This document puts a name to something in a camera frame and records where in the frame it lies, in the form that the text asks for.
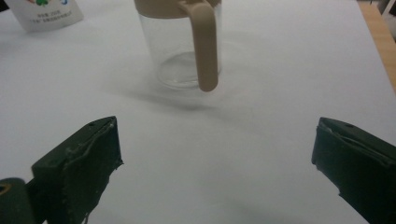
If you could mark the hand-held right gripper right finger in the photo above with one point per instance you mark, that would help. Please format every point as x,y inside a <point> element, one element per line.
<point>358,168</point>

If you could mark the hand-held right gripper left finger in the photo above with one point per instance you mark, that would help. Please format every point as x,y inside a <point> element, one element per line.
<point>77,174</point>

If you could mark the white pouch with blue cap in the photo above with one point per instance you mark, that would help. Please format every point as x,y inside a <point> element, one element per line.
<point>46,15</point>

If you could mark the white table mat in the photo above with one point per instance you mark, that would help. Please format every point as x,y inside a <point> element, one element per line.
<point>218,155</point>

